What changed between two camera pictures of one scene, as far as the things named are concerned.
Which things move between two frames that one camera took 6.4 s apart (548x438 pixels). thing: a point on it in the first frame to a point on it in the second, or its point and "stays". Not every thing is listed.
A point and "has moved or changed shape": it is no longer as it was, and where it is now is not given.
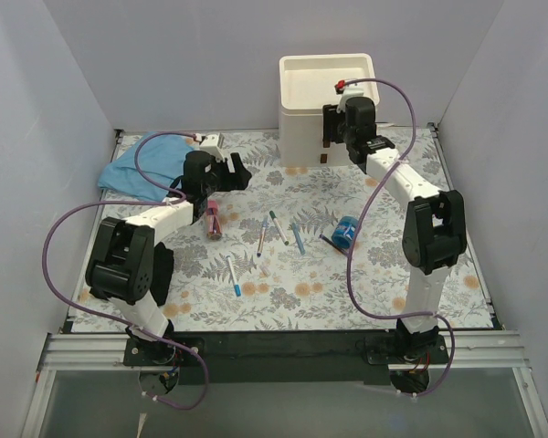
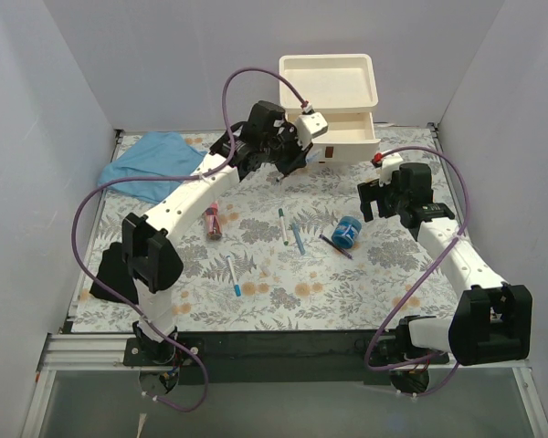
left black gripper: [230, 171] to [290, 151]
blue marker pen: [299, 238] stays
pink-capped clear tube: [214, 225] stays
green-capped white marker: [273, 216] has moved or changed shape
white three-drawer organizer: [307, 83] stays
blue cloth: [162, 161] stays
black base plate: [277, 359] stays
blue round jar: [344, 232] stays
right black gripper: [328, 123] to [374, 194]
